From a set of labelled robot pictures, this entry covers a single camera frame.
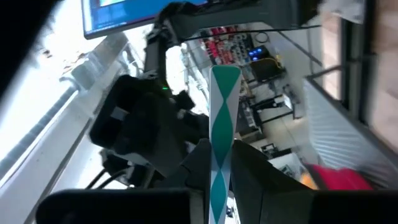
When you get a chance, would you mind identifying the red collapsible colander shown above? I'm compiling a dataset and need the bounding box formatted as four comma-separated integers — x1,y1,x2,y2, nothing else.
306,164,374,191

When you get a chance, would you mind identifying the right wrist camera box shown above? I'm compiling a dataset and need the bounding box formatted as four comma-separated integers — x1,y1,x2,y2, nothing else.
89,74,162,156

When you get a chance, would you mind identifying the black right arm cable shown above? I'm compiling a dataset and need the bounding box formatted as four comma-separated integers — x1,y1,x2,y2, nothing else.
85,167,133,190

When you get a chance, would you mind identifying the pale green plastic knife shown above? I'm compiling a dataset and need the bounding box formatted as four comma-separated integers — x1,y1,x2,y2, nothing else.
208,64,243,224

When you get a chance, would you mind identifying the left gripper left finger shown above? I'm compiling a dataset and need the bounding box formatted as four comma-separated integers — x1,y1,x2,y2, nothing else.
35,138,213,224

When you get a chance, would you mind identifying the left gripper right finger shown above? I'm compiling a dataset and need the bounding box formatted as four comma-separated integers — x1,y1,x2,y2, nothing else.
231,139,398,224

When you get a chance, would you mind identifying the black aluminium table frame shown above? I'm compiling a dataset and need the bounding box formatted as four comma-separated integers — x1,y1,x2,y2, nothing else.
340,0,379,125

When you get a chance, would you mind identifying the grey perforated metal shelf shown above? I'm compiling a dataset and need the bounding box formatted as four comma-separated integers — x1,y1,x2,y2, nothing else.
303,77,398,189

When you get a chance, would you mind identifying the shelf with red bins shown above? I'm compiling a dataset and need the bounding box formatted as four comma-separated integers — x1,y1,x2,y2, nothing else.
198,26,251,67

